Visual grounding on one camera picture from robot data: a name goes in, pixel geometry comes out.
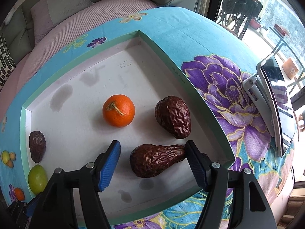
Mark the black chair with clothes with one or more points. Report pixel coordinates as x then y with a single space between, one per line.
236 15

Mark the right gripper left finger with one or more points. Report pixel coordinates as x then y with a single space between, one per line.
56 202

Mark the purple grey cushion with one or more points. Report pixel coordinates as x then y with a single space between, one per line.
47 14

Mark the silver phone stand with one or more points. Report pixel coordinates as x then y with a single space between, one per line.
255 90

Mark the walnut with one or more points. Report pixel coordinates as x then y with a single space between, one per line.
12 156

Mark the brown longan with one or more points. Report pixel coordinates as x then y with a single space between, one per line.
10 164

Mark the green jujube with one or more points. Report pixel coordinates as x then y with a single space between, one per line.
5 157
37 179

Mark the green shallow cardboard tray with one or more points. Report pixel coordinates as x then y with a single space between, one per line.
131 91

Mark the orange mandarin with stem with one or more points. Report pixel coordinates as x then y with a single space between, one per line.
118 111

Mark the blue floral tablecloth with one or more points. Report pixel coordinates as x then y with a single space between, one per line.
213 60

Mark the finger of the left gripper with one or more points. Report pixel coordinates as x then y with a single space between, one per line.
31 206

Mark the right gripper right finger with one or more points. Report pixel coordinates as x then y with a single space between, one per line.
250 207

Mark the balcony table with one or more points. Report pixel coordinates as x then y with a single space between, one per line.
284 48

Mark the phone on stand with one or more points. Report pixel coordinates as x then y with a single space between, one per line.
279 102

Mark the black white patterned cushion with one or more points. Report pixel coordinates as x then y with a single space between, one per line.
7 64

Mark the pink sofa seat cover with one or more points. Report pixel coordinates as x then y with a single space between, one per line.
29 60

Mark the dried red date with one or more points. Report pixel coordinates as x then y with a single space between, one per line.
173 115
37 144
149 160

